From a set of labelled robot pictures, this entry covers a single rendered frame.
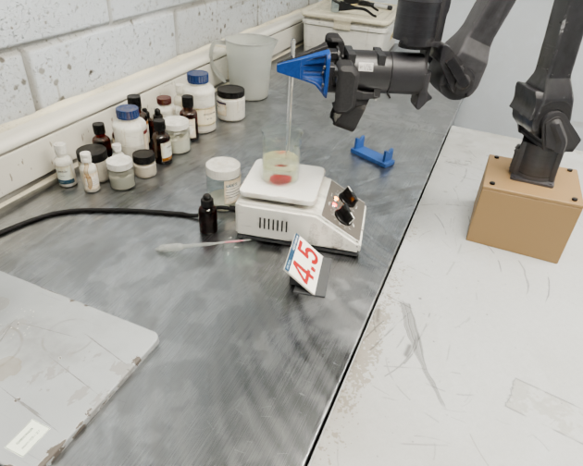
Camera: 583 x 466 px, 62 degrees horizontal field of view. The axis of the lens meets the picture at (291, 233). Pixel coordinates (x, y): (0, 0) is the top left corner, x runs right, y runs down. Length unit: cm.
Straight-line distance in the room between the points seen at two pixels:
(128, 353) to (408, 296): 38
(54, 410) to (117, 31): 80
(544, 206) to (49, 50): 88
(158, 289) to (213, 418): 22
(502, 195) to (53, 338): 66
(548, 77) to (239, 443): 63
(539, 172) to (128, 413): 68
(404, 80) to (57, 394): 58
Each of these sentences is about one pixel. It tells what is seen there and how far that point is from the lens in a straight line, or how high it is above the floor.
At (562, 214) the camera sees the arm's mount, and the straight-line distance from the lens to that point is 84.
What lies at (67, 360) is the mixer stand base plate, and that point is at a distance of 63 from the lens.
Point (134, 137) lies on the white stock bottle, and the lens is 98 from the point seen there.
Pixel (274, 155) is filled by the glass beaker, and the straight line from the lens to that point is 73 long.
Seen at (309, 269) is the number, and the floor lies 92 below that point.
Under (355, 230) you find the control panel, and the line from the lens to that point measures 76.
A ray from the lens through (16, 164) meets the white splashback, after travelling 95.
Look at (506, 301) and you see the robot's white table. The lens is 76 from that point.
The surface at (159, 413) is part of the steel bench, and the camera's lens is 56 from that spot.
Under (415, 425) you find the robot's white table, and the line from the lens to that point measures 57.
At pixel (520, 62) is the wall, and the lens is 211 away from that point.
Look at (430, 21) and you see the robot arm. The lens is 71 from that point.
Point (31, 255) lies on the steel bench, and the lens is 82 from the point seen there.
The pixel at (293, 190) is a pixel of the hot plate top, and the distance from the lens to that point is 75.
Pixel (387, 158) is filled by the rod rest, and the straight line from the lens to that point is 105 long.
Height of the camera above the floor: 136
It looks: 35 degrees down
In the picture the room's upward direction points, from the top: 4 degrees clockwise
